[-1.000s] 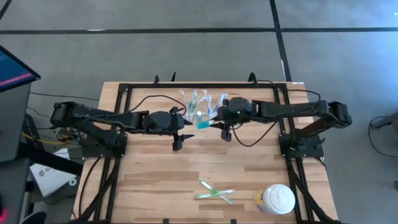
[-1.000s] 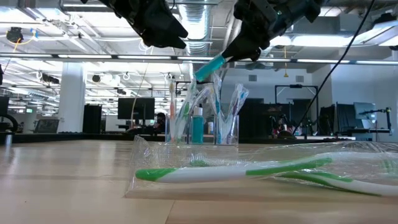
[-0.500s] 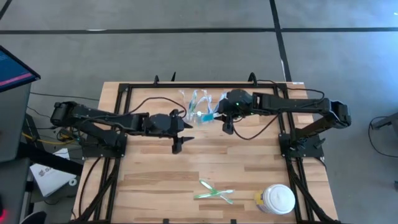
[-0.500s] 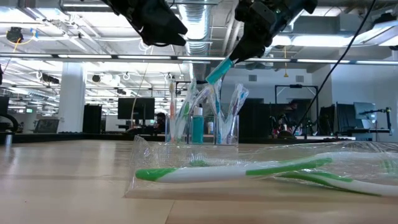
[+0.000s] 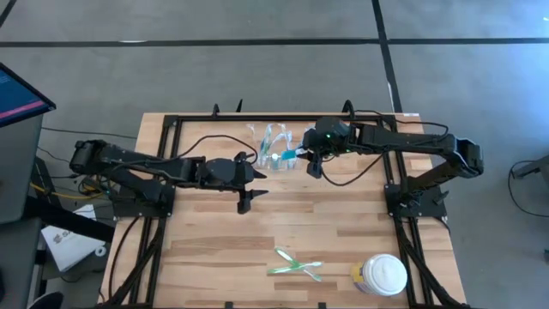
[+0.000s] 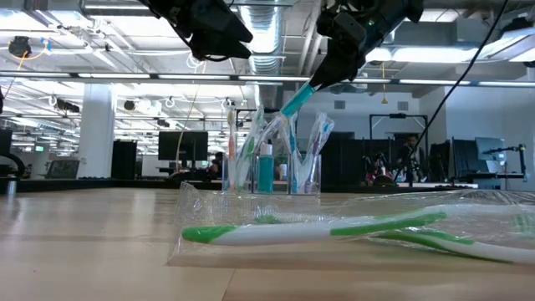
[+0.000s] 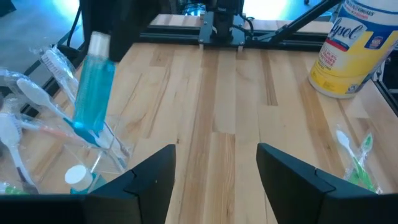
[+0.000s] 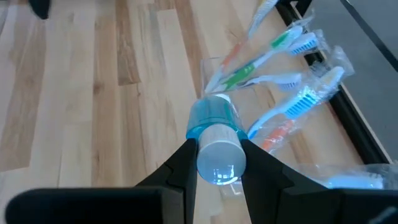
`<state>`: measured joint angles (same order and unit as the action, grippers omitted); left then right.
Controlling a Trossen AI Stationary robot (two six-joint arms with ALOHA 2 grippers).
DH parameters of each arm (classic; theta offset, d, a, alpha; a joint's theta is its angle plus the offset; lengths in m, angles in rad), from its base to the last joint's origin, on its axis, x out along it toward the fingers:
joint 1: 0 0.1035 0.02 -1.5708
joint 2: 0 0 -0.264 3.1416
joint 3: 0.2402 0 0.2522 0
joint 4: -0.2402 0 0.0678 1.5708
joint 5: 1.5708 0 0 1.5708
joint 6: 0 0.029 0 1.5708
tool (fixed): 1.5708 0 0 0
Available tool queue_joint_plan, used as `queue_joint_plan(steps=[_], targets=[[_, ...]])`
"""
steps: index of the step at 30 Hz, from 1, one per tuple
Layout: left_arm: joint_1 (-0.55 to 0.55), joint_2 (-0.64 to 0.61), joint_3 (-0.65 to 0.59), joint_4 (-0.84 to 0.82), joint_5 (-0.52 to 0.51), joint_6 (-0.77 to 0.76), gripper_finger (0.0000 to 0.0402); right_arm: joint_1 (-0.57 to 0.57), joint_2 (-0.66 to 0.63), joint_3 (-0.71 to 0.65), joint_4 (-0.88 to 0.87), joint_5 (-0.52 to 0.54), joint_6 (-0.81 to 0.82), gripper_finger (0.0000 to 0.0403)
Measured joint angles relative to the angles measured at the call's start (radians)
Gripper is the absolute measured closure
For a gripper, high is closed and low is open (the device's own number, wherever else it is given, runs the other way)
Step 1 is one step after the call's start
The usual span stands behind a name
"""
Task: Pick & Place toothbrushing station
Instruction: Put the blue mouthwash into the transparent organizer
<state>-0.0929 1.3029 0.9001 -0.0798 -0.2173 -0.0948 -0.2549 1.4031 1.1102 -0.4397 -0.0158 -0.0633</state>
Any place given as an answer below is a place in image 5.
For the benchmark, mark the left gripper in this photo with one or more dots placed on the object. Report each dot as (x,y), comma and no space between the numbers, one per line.
(227,173)

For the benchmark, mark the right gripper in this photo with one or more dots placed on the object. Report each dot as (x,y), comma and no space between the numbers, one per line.
(330,137)

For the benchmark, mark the green white toothbrush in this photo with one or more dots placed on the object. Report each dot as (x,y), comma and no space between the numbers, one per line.
(265,146)
(285,256)
(283,269)

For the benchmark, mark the pale white toothbrush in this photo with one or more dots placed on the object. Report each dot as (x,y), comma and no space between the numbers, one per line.
(279,137)

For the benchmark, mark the orange toothbrush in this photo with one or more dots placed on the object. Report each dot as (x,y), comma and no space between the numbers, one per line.
(253,137)

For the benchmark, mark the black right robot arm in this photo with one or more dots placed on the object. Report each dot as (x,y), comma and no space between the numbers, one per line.
(407,139)

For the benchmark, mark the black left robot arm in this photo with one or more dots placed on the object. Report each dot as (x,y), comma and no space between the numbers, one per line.
(150,165)

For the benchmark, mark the clear acrylic organizer holder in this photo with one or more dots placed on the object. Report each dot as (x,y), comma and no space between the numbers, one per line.
(261,166)

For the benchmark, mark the black hook clamp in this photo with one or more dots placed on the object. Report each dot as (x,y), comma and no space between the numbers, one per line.
(239,107)
(348,109)
(215,110)

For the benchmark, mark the disinfecting wipes canister white lid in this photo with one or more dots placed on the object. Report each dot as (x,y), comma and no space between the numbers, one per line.
(384,274)

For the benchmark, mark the white tape roll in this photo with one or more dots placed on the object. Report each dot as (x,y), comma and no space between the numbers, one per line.
(97,250)

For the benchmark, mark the black stand base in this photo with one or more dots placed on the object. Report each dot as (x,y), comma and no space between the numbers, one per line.
(64,219)

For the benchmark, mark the white printed paper sheet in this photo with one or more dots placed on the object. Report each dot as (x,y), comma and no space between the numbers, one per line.
(68,249)

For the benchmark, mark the gray stand foot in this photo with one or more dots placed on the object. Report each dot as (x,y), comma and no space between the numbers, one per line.
(536,167)

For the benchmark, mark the person's shoe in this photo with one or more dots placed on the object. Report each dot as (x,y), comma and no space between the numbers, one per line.
(47,301)

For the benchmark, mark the dark monitor blue screen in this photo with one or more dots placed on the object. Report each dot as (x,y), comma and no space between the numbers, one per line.
(17,98)

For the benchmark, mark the black aluminium table frame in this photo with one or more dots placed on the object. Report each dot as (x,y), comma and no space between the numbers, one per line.
(279,117)

